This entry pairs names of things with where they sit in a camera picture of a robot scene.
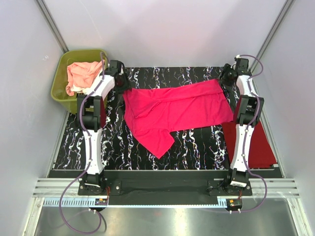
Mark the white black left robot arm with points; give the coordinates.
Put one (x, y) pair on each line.
(92, 118)

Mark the peach pink cloth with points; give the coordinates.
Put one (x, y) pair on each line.
(76, 68)

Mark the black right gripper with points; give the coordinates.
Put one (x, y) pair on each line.
(225, 69)

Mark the white cloth in tub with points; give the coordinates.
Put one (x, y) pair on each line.
(84, 80)

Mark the bright pink t shirt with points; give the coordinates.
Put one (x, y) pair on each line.
(152, 114)

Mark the olive green plastic tub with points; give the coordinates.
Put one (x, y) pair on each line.
(58, 89)

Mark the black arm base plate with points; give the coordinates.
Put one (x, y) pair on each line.
(203, 174)

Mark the dark red folded t shirt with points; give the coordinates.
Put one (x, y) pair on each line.
(260, 154)

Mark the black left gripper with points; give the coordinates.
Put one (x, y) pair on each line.
(124, 87)

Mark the white slotted cable duct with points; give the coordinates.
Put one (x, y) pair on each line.
(159, 202)

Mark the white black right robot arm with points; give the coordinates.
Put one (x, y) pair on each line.
(246, 117)

